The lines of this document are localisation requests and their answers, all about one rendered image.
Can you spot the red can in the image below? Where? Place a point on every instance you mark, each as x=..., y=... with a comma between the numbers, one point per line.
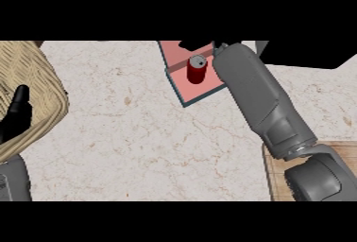
x=197, y=73

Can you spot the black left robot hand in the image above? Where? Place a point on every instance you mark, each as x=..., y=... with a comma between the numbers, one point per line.
x=17, y=118

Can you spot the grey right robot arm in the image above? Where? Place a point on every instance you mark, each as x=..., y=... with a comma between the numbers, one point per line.
x=260, y=94

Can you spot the black appliance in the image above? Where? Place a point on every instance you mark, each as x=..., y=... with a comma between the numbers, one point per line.
x=307, y=53

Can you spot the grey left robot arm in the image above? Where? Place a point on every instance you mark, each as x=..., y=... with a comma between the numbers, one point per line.
x=15, y=179

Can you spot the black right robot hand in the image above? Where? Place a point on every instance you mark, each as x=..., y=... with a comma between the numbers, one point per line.
x=195, y=44

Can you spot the pink cutting board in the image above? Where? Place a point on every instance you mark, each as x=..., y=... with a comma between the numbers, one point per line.
x=207, y=86

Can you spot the tan wicker basket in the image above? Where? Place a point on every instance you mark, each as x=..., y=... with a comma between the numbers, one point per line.
x=39, y=78

